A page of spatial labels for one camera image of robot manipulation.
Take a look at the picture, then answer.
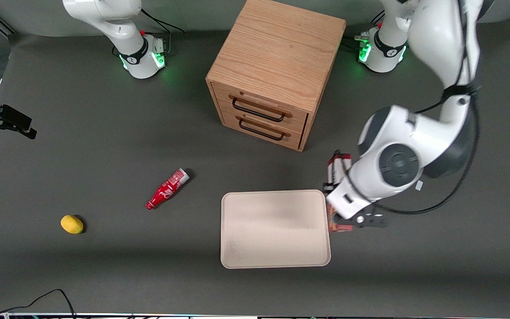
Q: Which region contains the red cookie box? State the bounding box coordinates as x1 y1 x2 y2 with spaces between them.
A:
325 152 354 233

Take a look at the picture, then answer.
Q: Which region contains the black base cable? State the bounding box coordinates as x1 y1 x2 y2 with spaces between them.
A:
343 13 386 53
140 8 185 57

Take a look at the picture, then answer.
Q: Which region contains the yellow lemon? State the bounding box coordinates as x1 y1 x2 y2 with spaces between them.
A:
60 215 84 234

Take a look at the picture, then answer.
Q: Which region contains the black table cable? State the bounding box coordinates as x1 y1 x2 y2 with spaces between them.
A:
0 289 77 319

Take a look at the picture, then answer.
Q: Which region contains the black right base cable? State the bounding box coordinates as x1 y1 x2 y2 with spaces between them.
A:
140 8 185 57

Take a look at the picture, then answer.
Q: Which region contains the wooden drawer cabinet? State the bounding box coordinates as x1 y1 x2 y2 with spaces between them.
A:
205 0 347 152

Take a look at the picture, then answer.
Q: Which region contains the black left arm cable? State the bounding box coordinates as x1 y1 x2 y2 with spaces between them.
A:
372 0 482 216

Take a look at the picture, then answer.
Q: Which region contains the red cola bottle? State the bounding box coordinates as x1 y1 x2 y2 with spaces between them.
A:
145 168 190 210

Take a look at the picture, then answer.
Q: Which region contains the wooden drawer front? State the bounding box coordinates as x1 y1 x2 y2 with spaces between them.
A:
211 82 309 133
220 109 305 149

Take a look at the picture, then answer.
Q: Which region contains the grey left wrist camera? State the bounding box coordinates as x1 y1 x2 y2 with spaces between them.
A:
346 211 389 229

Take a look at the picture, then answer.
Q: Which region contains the black metal drawer handle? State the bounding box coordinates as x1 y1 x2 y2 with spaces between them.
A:
232 97 288 123
238 117 286 142

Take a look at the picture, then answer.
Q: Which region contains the black left base cable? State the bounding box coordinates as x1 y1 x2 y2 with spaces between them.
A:
343 13 386 53

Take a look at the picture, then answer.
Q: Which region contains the beige rectangular tray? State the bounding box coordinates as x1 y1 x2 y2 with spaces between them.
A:
220 190 331 269

